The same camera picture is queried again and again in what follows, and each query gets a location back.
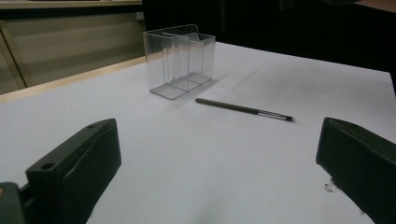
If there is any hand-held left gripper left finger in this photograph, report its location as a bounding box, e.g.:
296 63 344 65
25 118 123 224

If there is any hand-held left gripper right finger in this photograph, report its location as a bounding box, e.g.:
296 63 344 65
315 117 396 224

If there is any black pen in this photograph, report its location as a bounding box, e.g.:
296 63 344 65
194 97 295 123

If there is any clear plastic organizer box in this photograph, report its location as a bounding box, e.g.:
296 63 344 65
142 23 217 101

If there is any white table cover sheet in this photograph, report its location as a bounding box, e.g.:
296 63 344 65
0 41 396 224

